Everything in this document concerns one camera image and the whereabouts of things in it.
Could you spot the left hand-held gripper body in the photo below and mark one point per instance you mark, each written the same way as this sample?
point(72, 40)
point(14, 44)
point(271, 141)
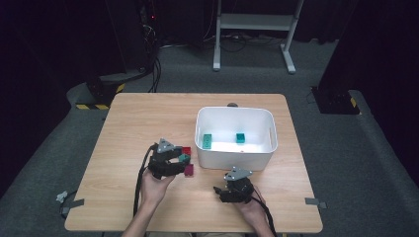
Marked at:
point(161, 163)

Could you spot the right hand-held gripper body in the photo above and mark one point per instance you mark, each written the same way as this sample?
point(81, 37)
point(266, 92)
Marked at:
point(240, 191)

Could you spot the red toy brick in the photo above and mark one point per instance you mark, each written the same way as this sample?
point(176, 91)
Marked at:
point(186, 150)

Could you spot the magenta toy brick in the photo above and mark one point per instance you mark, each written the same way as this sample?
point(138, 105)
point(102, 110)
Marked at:
point(189, 170)

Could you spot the white plastic bin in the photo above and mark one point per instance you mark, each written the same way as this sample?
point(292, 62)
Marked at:
point(235, 161)

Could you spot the long mint green toy brick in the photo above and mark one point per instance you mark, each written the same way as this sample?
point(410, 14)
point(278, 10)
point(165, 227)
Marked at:
point(207, 141)

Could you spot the teal toy brick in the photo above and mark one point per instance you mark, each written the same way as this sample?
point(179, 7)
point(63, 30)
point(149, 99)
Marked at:
point(240, 138)

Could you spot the person's right hand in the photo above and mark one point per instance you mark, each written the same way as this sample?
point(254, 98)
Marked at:
point(253, 210)

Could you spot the person's left hand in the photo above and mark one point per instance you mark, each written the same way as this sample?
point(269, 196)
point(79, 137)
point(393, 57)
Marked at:
point(154, 192)

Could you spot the grey round knob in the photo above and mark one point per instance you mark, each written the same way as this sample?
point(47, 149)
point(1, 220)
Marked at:
point(232, 105)

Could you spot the grey tape strip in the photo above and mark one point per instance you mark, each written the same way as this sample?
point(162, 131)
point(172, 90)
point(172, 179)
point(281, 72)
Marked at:
point(72, 204)
point(314, 201)

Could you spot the black stand base striped tape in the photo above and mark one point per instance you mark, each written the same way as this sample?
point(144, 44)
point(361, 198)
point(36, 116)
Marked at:
point(102, 92)

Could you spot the white metal stand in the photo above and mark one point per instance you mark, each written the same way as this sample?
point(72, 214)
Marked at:
point(257, 21)

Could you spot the dark curtain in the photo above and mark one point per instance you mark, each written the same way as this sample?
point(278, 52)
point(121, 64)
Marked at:
point(39, 65)
point(378, 59)

